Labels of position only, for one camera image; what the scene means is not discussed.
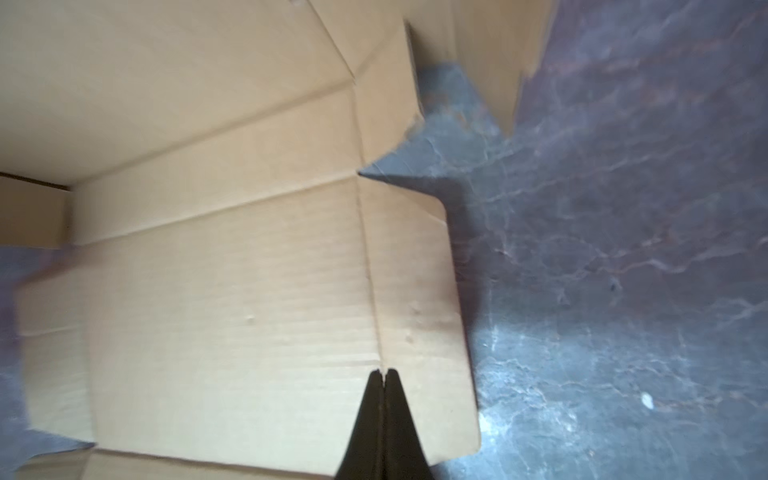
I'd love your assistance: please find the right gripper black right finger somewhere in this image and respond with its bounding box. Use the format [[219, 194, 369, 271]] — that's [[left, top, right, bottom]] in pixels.
[[383, 369, 435, 480]]

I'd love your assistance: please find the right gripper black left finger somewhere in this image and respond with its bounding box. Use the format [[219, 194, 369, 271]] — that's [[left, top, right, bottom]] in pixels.
[[335, 370, 384, 480]]

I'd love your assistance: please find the brown cardboard box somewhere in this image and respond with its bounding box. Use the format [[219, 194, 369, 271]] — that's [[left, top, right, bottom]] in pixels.
[[1, 1, 555, 479]]

